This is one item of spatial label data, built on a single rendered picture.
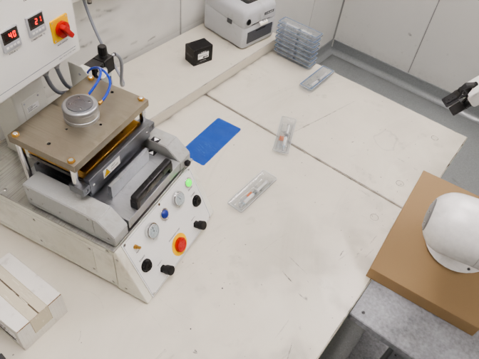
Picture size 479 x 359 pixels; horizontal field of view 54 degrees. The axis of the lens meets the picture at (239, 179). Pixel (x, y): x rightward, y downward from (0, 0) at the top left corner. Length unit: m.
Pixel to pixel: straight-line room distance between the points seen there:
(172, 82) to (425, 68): 2.08
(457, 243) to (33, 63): 0.95
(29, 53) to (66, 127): 0.18
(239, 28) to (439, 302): 1.23
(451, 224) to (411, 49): 2.59
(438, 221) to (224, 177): 0.77
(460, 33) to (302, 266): 2.27
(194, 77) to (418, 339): 1.15
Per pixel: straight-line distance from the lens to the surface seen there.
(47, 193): 1.13
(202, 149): 1.56
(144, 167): 1.19
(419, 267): 1.32
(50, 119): 1.14
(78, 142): 1.07
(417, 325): 1.33
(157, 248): 1.19
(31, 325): 1.16
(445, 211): 0.90
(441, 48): 3.34
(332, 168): 1.58
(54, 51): 1.21
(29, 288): 1.19
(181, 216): 1.25
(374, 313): 1.30
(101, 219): 1.06
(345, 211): 1.47
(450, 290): 1.33
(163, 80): 1.77
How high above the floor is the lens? 1.83
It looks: 47 degrees down
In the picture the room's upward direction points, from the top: 8 degrees clockwise
